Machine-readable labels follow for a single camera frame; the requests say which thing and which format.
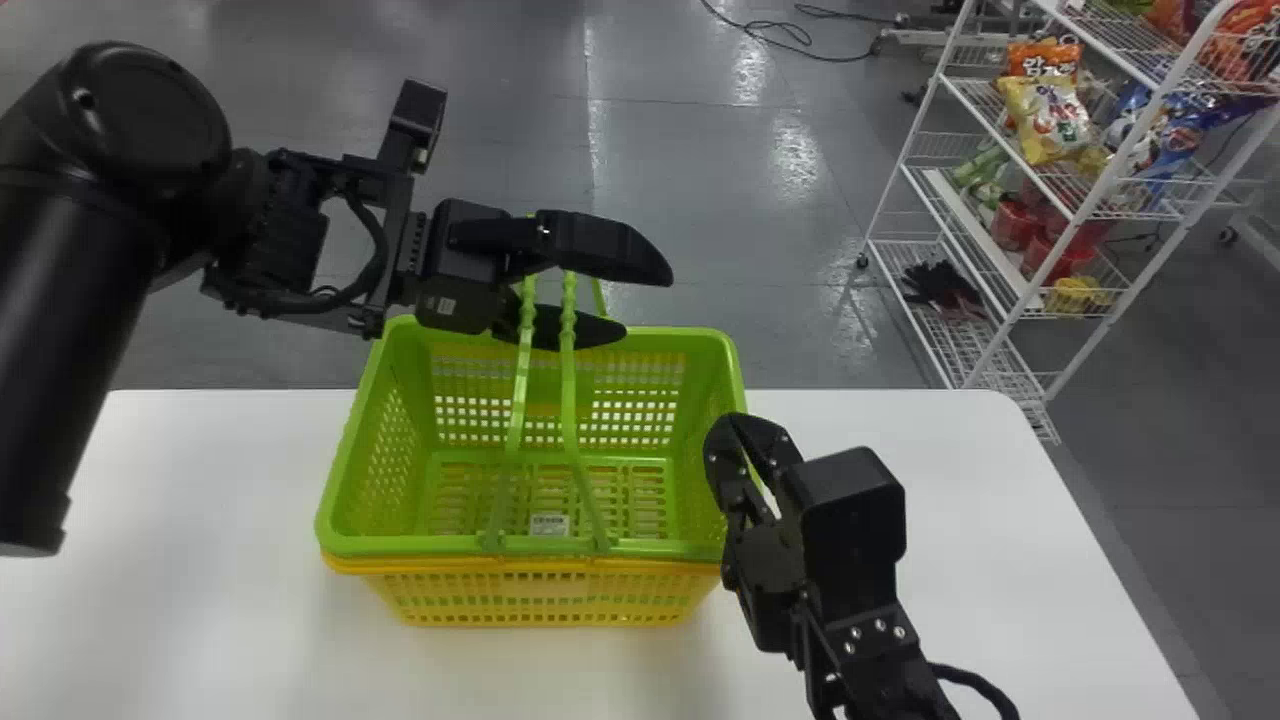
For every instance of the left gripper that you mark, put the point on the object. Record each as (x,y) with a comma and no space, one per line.
(462,285)

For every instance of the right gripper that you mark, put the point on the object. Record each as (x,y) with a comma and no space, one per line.
(765,580)

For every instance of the green basket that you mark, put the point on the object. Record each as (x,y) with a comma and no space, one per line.
(400,440)

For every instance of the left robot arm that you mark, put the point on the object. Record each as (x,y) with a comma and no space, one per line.
(70,300)

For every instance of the black gloves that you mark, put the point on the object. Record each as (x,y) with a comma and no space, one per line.
(940,285)

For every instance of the yellow basket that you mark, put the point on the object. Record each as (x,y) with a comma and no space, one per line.
(530,595)

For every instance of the red noodle cup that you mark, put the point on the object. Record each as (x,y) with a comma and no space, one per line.
(1015,225)
(1065,250)

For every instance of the green bottle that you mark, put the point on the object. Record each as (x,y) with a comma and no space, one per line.
(978,168)

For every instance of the yellow snack packet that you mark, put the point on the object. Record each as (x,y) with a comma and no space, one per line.
(1050,115)

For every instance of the orange snack packet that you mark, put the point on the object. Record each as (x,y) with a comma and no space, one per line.
(1045,57)

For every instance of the blue snack packet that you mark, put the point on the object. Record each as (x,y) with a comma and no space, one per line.
(1185,115)

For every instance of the red snack packet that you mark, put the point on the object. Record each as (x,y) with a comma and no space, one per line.
(1235,35)

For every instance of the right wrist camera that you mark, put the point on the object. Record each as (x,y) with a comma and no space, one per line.
(850,520)

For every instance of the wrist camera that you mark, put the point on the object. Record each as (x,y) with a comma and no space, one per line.
(850,520)
(415,118)

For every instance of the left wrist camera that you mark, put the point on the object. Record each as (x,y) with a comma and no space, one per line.
(415,118)

